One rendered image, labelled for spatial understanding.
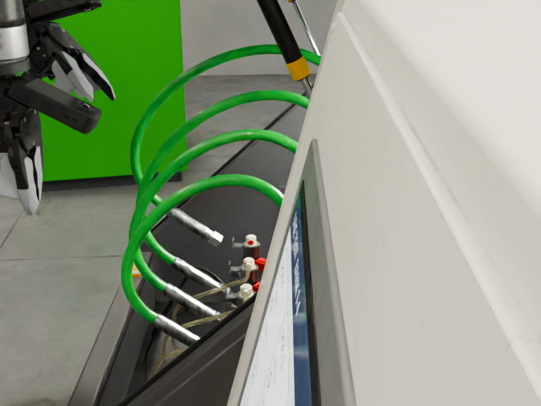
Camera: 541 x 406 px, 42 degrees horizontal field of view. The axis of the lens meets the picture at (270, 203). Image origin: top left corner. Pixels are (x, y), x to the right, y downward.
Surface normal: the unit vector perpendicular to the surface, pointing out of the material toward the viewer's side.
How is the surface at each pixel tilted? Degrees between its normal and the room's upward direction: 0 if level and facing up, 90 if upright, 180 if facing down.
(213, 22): 90
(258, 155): 90
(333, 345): 76
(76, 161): 90
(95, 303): 0
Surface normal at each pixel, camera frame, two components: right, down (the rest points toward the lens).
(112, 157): 0.22, 0.37
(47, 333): 0.00, -0.92
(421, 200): -0.97, -0.22
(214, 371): -0.02, 0.38
